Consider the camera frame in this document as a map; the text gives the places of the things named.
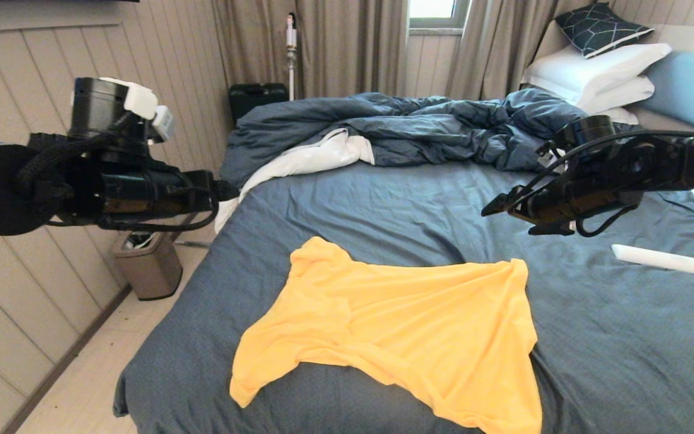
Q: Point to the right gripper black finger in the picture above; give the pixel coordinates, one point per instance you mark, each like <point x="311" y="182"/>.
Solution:
<point x="503" y="204"/>
<point x="552" y="229"/>

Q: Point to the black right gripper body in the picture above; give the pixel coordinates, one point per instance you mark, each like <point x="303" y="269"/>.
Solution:
<point x="588" y="196"/>

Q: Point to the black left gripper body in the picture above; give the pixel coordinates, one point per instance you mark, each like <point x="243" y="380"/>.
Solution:
<point x="136" y="193"/>

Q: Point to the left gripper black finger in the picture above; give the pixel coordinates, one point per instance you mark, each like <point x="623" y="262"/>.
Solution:
<point x="225" y="190"/>

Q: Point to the yellow polo shirt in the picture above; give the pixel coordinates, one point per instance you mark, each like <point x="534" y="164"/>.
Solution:
<point x="395" y="325"/>

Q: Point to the small white label tag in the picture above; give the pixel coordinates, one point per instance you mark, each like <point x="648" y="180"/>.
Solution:
<point x="164" y="123"/>

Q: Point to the beige trash bin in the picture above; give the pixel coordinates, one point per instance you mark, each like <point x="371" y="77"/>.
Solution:
<point x="151" y="271"/>

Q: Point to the bed with blue sheet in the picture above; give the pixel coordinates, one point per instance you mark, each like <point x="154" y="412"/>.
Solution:
<point x="413" y="205"/>

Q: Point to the white remote control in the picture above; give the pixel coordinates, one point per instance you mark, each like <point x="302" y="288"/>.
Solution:
<point x="660" y="259"/>

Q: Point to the dark green hard case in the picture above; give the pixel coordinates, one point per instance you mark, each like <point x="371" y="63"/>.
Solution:
<point x="256" y="96"/>

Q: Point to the dark blue duvet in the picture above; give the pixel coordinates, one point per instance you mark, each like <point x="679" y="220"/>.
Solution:
<point x="413" y="123"/>

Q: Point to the beige window curtain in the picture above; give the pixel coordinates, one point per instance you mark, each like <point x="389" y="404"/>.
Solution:
<point x="491" y="45"/>
<point x="347" y="45"/>

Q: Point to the white stick vacuum cleaner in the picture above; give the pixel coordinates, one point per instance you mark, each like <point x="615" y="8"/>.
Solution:
<point x="291" y="37"/>

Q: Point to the dark patterned cushion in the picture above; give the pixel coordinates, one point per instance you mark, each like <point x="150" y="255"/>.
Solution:
<point x="600" y="28"/>

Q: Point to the grey framed window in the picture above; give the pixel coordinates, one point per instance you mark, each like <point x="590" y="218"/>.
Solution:
<point x="434" y="9"/>

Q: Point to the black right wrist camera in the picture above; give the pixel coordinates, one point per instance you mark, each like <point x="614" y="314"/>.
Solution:
<point x="588" y="131"/>

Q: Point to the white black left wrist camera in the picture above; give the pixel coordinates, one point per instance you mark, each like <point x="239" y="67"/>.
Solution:
<point x="112" y="111"/>

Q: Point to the dark wall television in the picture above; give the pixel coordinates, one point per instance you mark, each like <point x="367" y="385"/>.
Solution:
<point x="52" y="1"/>

